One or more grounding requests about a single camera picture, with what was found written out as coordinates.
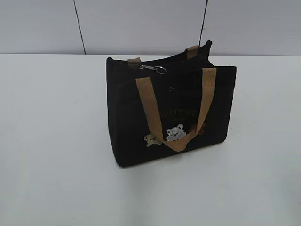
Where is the black canvas tote bag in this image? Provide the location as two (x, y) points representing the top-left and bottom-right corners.
(106, 41), (237, 167)

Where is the silver zipper pull ring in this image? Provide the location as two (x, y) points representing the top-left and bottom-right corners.
(139, 64), (170, 76)

